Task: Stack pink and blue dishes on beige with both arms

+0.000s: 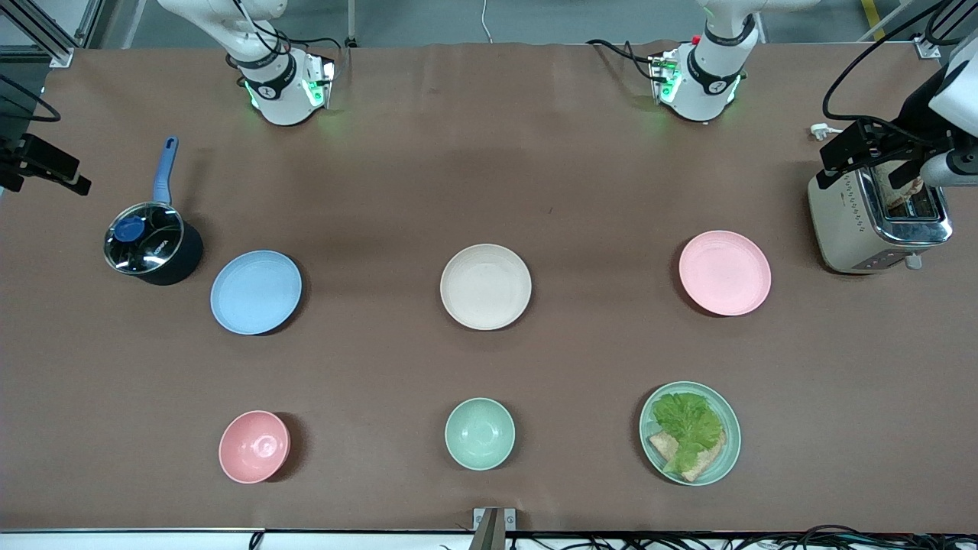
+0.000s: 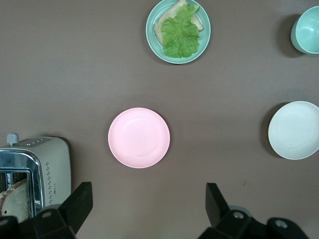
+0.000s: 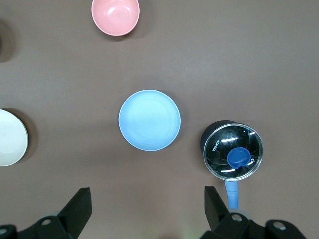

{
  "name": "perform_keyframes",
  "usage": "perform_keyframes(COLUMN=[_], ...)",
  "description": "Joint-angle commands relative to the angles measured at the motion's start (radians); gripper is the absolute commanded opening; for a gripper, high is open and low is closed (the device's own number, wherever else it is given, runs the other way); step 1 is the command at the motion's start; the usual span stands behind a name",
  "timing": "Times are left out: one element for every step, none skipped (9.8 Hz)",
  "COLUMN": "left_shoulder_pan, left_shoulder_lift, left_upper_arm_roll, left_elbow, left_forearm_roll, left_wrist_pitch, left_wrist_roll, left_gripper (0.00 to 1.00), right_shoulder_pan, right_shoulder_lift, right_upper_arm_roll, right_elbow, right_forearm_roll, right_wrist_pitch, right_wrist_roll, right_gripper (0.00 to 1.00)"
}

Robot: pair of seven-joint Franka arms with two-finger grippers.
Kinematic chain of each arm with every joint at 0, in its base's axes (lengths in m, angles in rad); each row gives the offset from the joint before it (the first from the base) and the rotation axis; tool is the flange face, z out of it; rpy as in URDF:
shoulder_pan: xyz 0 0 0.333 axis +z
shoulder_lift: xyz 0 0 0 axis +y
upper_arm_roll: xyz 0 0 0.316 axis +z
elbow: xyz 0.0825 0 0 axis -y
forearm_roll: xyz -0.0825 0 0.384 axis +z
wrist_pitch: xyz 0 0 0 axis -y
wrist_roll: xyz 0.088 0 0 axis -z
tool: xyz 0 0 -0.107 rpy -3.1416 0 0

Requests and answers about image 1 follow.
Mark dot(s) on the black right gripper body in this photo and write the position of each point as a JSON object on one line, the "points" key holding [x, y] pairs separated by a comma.
{"points": [[9, 160]]}

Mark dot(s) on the pink shallow bowl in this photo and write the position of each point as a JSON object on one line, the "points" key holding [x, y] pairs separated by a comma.
{"points": [[725, 273]]}

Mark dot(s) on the blue shallow bowl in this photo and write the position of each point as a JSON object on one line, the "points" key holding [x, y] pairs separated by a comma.
{"points": [[256, 292]]}

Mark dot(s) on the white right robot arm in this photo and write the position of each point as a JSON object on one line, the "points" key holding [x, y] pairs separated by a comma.
{"points": [[283, 99]]}

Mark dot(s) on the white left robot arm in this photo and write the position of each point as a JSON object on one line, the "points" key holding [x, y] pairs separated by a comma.
{"points": [[707, 84]]}

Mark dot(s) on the toast slice in toaster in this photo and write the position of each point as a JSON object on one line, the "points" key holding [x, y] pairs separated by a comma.
{"points": [[890, 200]]}

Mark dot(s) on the beige chrome toaster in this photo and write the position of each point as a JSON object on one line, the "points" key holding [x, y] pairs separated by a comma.
{"points": [[848, 229]]}

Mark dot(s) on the glass lid blue knob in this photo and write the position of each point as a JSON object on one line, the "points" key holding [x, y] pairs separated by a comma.
{"points": [[149, 244]]}

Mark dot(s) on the dark blue saucepan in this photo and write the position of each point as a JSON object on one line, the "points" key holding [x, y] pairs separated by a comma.
{"points": [[183, 260]]}

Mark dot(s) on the green lettuce leaf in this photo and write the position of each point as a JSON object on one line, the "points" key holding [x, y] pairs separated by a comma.
{"points": [[688, 420]]}

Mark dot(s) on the green plate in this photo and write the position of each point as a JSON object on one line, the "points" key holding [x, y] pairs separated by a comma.
{"points": [[730, 451]]}

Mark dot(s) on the brown bread slice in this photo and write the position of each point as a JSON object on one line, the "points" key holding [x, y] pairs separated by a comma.
{"points": [[707, 462]]}

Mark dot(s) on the small deep pink bowl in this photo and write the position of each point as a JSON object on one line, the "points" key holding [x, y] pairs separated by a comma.
{"points": [[254, 447]]}

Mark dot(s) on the brown table cover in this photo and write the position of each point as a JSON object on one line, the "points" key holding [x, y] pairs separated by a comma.
{"points": [[489, 191]]}

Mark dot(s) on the beige shallow bowl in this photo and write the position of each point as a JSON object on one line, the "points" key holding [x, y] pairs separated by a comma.
{"points": [[486, 286]]}

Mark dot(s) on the small deep green bowl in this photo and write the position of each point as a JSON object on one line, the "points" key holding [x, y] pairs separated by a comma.
{"points": [[480, 433]]}

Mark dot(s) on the aluminium frame profile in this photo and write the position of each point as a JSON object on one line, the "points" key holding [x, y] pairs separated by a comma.
{"points": [[46, 38], [928, 47]]}

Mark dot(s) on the grey metal bracket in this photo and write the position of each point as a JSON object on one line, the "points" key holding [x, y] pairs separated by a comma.
{"points": [[489, 523]]}

